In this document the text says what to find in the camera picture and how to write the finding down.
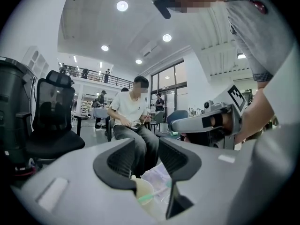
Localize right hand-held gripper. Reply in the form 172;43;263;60
169;78;253;150

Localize white arched wall shelf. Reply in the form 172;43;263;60
21;45;50;80

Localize small black table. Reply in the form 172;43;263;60
73;114;89;137

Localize ceiling air vent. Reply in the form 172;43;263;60
140;43;163;57

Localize glass entrance doors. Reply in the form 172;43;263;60
150;60;188;124

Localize black balcony railing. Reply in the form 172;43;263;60
58;64;135;89

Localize person's right hand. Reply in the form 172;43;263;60
210;113;233;131

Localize table with grey cloth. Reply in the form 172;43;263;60
90;106;111;120

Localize green toothbrush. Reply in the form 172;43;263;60
137;187;170;204

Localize red pendant on black cord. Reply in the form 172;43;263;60
224;0;269;15

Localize blue chair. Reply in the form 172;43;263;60
166;110;189;131

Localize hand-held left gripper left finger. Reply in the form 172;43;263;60
93;138;137;195

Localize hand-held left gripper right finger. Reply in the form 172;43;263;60
158;137;203;220

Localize black head camera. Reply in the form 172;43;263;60
151;0;172;20

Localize clear plastic bag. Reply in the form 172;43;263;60
140;162;174;205

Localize person's grey shirt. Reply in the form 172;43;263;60
223;0;296;82

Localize person's right forearm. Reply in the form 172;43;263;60
233;78;276;145

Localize black mesh office chair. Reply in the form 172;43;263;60
25;70;86;161

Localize black cylindrical machine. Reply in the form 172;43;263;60
0;57;36;177

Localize cream cup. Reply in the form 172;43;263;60
130;175;157;207

